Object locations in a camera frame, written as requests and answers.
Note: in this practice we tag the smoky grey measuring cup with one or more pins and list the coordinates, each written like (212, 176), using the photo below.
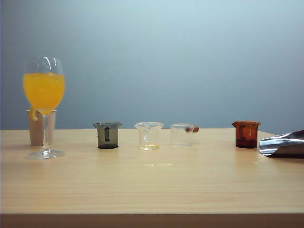
(114, 136)

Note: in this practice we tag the amber measuring cup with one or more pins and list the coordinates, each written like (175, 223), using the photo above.
(247, 135)

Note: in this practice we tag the beige tumbler cup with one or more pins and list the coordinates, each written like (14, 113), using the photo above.
(35, 133)

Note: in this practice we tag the yellow lemon slice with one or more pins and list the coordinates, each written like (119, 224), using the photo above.
(32, 115)

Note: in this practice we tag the wine glass with orange juice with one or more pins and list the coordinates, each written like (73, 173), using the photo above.
(44, 92)

